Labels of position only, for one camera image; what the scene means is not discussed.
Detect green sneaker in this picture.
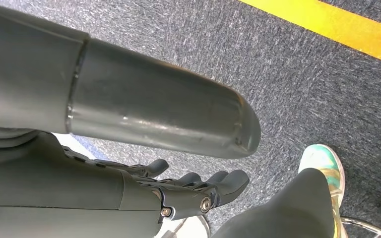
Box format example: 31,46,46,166
298,144,346,238

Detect yellow floor tape strip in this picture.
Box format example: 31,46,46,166
237,0,381,65

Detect operator person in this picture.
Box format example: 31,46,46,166
210,168,340,238

